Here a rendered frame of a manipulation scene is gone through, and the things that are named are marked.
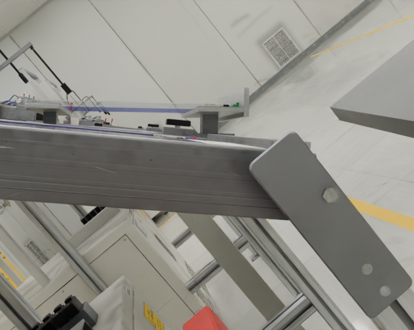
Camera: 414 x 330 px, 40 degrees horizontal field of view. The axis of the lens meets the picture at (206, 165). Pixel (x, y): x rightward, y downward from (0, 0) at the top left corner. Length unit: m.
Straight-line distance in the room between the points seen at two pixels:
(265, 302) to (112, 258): 0.68
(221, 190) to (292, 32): 8.55
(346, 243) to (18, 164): 0.28
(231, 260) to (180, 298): 0.62
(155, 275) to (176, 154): 1.53
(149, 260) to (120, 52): 6.82
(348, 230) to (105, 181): 0.21
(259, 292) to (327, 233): 1.01
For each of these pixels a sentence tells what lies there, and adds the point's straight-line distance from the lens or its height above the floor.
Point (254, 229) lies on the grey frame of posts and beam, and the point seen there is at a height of 0.51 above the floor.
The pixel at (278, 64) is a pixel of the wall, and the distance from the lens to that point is 8.90.
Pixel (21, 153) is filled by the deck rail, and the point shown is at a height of 0.88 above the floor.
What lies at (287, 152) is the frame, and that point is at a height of 0.75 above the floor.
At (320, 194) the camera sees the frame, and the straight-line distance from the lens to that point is 0.48.
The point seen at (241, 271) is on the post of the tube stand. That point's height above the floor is 0.40.
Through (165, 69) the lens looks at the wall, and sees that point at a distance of 8.64.
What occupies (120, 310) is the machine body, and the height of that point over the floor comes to 0.62.
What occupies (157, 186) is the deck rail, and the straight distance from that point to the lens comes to 0.50.
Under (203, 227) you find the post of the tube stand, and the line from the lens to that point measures 1.43.
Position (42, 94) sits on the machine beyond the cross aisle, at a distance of 5.52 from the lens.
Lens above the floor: 0.84
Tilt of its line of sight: 7 degrees down
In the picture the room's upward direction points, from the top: 39 degrees counter-clockwise
